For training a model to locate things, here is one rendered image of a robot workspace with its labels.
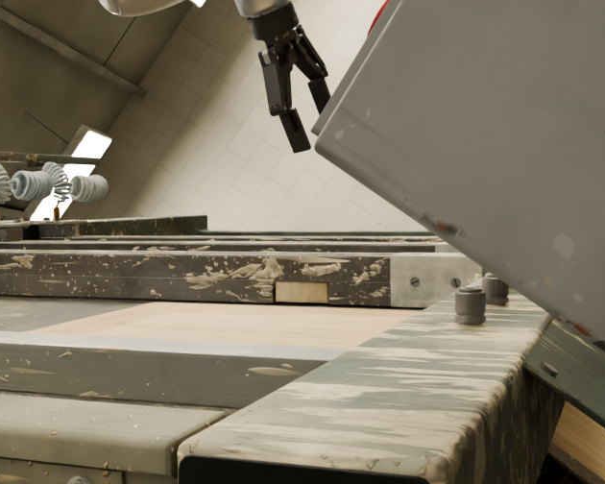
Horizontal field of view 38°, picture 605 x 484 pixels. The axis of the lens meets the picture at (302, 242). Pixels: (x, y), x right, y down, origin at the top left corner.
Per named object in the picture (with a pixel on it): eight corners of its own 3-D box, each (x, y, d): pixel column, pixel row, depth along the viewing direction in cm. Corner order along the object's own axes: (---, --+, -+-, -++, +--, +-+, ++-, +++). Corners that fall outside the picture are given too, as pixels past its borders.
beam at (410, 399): (447, 748, 34) (446, 470, 34) (174, 690, 39) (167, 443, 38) (614, 270, 240) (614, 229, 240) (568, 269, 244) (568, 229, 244)
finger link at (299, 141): (296, 107, 137) (294, 108, 136) (311, 148, 139) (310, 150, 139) (278, 111, 138) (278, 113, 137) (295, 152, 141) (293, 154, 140)
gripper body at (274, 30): (279, 9, 132) (302, 67, 135) (299, -6, 139) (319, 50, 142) (237, 23, 135) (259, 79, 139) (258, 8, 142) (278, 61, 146)
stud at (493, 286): (506, 307, 81) (506, 275, 81) (479, 306, 82) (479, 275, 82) (510, 303, 84) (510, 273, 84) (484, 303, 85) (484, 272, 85)
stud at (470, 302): (483, 327, 69) (483, 290, 69) (451, 326, 70) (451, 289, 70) (488, 323, 72) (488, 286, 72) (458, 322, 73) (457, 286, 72)
